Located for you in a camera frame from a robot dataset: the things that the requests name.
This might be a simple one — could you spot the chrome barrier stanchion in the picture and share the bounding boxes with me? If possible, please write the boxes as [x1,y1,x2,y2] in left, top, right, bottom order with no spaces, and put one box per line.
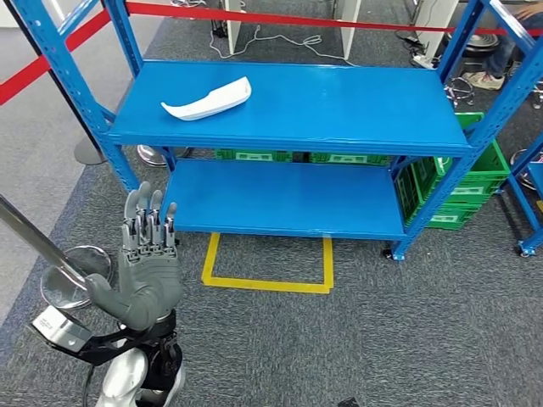
[0,193,114,312]

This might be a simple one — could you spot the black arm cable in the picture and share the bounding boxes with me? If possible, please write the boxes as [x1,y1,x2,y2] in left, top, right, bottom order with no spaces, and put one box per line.
[82,364,97,407]

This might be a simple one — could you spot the black pole stanchion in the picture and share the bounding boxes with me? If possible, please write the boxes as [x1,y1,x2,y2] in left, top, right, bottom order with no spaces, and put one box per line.
[3,0,107,167]

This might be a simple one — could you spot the white floor cable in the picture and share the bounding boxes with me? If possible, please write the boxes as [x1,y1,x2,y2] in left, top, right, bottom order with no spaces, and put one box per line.
[208,24,359,69]

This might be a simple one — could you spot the white curved plastic part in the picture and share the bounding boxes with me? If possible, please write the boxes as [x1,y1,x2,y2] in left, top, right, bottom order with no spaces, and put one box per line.
[160,75,252,122]

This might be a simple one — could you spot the white panel-leg desk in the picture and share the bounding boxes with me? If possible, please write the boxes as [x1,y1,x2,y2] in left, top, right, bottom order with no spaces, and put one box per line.
[224,0,363,61]
[413,0,460,60]

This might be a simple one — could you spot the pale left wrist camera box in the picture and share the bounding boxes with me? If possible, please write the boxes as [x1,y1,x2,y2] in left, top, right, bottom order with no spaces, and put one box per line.
[32,305,94,354]

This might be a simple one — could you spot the belt barrier stanchion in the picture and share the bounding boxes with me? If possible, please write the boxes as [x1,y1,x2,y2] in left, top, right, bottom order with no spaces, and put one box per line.
[137,144,191,169]

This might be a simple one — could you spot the chrome stool star base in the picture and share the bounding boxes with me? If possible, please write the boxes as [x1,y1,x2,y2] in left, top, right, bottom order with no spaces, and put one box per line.
[443,75,476,109]

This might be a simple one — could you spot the dark round ribbed base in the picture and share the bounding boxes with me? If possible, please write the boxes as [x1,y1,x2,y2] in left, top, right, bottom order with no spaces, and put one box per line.
[443,31,501,59]

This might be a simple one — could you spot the person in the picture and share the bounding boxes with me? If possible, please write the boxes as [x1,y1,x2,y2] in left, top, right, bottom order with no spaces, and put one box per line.
[461,0,543,92]

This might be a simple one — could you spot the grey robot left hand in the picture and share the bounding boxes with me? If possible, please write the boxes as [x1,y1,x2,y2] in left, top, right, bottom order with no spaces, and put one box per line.
[85,181,185,332]

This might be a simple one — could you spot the white power strip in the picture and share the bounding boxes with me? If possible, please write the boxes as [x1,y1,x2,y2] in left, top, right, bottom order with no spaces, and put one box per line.
[412,53,439,70]

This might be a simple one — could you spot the red barrier belt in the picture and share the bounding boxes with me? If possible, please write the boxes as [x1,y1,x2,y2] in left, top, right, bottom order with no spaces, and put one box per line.
[125,1,543,37]
[0,8,112,107]

